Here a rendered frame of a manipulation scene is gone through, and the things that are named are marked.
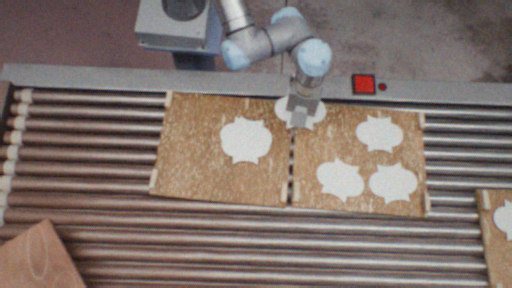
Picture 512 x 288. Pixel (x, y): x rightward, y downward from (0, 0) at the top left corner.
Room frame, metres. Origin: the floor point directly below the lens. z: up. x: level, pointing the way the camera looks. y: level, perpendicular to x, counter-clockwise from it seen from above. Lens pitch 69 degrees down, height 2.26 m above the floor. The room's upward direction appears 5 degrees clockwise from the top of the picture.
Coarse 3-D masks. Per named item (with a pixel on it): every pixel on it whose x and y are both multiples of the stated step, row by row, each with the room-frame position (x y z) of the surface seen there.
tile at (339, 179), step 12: (324, 168) 0.45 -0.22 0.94; (336, 168) 0.46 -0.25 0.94; (348, 168) 0.46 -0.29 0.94; (324, 180) 0.42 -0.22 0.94; (336, 180) 0.42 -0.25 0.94; (348, 180) 0.42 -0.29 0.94; (360, 180) 0.42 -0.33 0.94; (324, 192) 0.38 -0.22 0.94; (336, 192) 0.38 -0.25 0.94; (348, 192) 0.38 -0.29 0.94; (360, 192) 0.39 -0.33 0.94
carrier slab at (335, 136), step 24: (336, 120) 0.62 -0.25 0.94; (360, 120) 0.63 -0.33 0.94; (408, 120) 0.64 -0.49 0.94; (312, 144) 0.53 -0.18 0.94; (336, 144) 0.54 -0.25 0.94; (360, 144) 0.55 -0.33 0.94; (408, 144) 0.56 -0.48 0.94; (312, 168) 0.45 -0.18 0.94; (360, 168) 0.47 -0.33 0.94; (408, 168) 0.48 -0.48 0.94; (312, 192) 0.38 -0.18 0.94; (408, 216) 0.33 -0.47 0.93
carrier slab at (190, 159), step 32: (192, 96) 0.67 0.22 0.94; (224, 96) 0.68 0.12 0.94; (192, 128) 0.55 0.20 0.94; (160, 160) 0.44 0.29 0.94; (192, 160) 0.45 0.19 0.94; (224, 160) 0.46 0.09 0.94; (288, 160) 0.47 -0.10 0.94; (160, 192) 0.34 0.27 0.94; (192, 192) 0.35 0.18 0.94; (224, 192) 0.36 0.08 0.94; (256, 192) 0.36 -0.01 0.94
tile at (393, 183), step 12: (384, 168) 0.47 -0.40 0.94; (396, 168) 0.47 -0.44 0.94; (372, 180) 0.43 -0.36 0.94; (384, 180) 0.43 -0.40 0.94; (396, 180) 0.43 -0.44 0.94; (408, 180) 0.44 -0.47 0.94; (372, 192) 0.39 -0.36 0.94; (384, 192) 0.39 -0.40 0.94; (396, 192) 0.40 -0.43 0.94; (408, 192) 0.40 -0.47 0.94
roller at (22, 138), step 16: (16, 144) 0.46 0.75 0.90; (32, 144) 0.47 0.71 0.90; (48, 144) 0.47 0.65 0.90; (64, 144) 0.48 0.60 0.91; (80, 144) 0.48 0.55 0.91; (96, 144) 0.48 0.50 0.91; (112, 144) 0.49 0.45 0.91; (128, 144) 0.49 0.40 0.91; (144, 144) 0.50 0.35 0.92; (448, 160) 0.53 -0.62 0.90; (464, 160) 0.53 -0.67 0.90; (480, 160) 0.54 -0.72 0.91; (496, 160) 0.54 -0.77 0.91
